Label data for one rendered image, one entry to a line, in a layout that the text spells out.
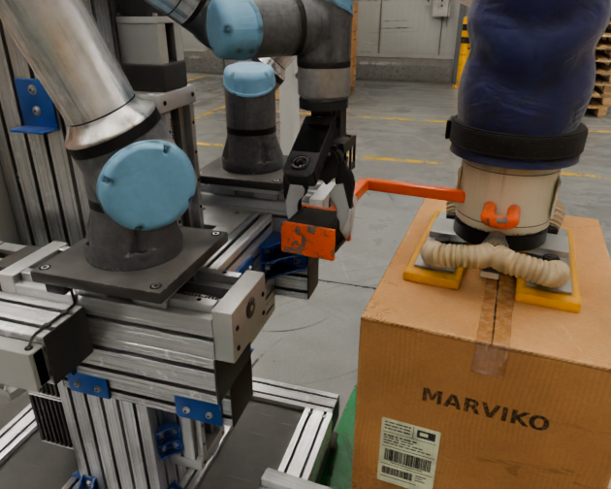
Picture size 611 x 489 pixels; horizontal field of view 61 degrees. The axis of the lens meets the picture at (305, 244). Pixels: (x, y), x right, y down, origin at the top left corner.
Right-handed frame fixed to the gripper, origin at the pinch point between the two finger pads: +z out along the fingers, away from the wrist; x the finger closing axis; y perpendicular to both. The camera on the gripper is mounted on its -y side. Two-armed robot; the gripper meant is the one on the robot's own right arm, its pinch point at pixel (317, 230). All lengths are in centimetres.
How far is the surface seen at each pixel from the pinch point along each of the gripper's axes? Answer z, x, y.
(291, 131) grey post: 61, 138, 294
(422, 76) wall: 102, 163, 935
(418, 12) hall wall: -5, 182, 948
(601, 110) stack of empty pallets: 104, -115, 716
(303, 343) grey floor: 108, 49, 107
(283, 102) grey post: 39, 144, 294
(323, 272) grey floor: 109, 65, 175
